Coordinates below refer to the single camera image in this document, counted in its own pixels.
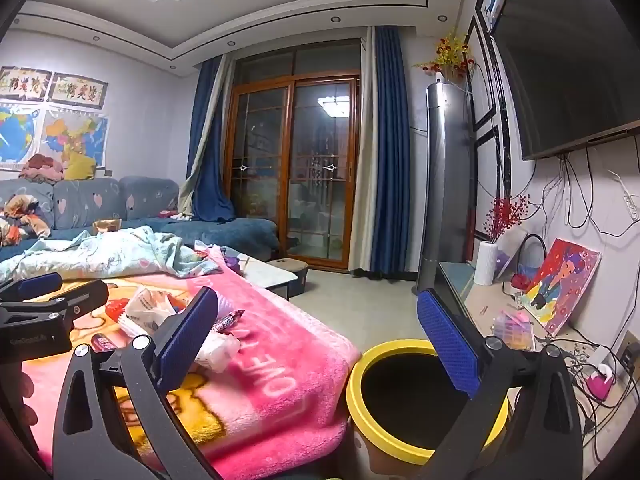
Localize country map poster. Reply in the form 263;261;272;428
40;107;110;168

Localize black wall television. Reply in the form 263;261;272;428
487;0;640;162

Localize black wall socket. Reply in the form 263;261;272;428
619;332;640;371

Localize yellow artificial flowers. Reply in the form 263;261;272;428
412;30;476;83

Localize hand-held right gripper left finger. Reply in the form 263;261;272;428
52;286;223;480

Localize white ribbed vase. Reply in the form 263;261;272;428
474;241;501;287

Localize pink tape dispenser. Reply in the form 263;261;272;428
586;364;617;402

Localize person's left hand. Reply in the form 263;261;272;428
15;367;38;433

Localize colourful bead organizer box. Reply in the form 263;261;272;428
492;309;536;352

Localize red plastic wrapper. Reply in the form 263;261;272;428
105;298;131;322

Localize pile of red clothes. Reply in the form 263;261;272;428
19;154;66;183

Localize pink printed blanket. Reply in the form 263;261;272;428
15;245;362;480

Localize orange patterned cloth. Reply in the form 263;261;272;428
0;194;51;247

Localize white canvas board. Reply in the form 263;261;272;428
495;230;528;281

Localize grey tower air conditioner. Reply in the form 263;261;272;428
414;81;476;297

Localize world map poster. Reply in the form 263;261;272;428
0;102;41;168

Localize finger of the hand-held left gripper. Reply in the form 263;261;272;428
0;272;63;303
0;280;110;331

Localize beige top TV cabinet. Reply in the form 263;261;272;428
435;260;640;480

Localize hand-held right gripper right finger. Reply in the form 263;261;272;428
416;287;585;480

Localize dark handled basket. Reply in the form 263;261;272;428
510;234;548;291

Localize yellow pillow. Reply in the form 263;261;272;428
64;151;97;181

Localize dark stool with beige top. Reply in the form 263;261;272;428
267;258;309;297

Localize colourful portrait painting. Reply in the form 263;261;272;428
520;239;602;338

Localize yellow rimmed bin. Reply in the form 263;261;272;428
345;339;512;480

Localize blue curtain with beige lining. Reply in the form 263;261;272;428
347;25;425;281
177;55;236;223

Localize light blue printed quilt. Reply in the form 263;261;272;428
0;225;223;283

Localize framed calligraphy picture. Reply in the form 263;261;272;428
50;72;108;109

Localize white wrapper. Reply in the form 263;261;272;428
192;332;242;373

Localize blue sofa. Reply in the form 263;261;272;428
0;176;280;263

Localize wooden framed glass sliding door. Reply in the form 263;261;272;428
222;37;363;268

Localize white top coffee table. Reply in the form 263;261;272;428
235;255;296;301

